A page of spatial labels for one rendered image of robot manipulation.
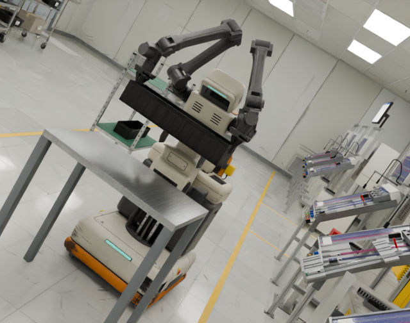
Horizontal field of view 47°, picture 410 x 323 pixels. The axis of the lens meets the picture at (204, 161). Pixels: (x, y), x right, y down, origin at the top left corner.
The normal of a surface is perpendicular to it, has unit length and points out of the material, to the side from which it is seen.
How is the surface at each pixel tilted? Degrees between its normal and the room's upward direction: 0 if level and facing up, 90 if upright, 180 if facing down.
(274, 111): 90
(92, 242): 90
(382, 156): 90
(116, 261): 90
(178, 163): 98
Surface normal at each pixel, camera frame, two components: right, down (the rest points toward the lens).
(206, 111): -0.36, 0.14
